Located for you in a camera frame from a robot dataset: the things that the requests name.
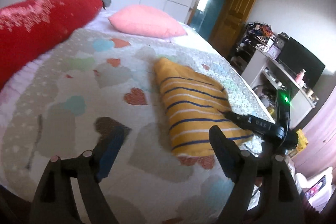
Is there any small desk clock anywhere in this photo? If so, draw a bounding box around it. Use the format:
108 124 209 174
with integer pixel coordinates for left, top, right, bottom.
274 32 289 50

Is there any yellow striped knit sweater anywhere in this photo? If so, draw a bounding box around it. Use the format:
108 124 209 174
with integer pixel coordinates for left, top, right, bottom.
154 58 253 157

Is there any white tv cabinet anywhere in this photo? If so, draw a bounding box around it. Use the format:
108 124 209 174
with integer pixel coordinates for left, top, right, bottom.
241 49 315 128

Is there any pink pillow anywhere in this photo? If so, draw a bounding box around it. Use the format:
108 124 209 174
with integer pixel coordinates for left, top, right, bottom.
108 5 187 39

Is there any cluttered black shoe rack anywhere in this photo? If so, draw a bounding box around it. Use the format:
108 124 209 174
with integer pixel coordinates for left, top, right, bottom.
227 22 276 75

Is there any red floral duvet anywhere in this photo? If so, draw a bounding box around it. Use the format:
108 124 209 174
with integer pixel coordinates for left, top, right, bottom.
1 0 103 86

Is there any black television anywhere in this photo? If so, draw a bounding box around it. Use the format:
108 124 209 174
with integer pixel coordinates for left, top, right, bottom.
276 37 325 88

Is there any brown wooden door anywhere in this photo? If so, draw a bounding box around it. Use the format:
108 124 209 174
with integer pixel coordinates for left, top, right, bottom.
209 0 256 57

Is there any heart patterned quilted bedspread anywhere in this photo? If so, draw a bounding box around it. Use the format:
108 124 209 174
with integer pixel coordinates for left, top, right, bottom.
1 28 271 223

